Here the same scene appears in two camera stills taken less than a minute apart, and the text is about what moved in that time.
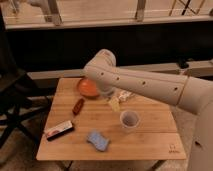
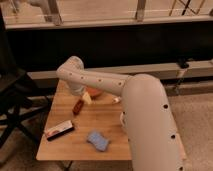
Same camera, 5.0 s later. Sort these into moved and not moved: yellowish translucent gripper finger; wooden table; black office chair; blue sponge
Moved: yellowish translucent gripper finger
Not moved: blue sponge; wooden table; black office chair
